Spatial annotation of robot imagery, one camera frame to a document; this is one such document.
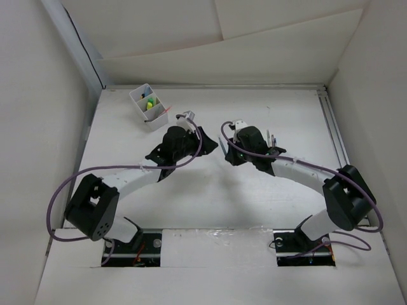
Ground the black gold-banded pencil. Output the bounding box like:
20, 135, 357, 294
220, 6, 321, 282
144, 118, 158, 123

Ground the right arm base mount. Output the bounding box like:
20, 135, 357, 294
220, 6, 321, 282
268, 212, 338, 267

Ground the light blue gel pen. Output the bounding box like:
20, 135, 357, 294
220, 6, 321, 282
218, 136, 228, 156

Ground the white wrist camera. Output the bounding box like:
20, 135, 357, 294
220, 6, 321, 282
176, 111, 195, 131
229, 119, 248, 133

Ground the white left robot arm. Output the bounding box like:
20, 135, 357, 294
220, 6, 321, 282
65, 126, 218, 252

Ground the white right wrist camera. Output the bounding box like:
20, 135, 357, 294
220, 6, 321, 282
229, 119, 248, 133

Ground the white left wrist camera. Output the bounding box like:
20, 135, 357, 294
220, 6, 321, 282
176, 111, 195, 131

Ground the white plastic organizer container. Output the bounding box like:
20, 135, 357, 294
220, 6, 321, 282
129, 83, 169, 131

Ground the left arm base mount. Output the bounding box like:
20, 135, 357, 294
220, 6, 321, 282
101, 217, 163, 268

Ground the pink gel pen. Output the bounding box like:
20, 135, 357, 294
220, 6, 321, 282
161, 106, 172, 114

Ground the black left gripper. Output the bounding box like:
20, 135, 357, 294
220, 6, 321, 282
173, 126, 216, 162

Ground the blue utility knife pen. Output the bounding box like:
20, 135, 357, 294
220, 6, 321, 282
144, 86, 151, 97

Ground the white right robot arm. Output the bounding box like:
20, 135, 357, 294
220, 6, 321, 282
223, 120, 378, 250

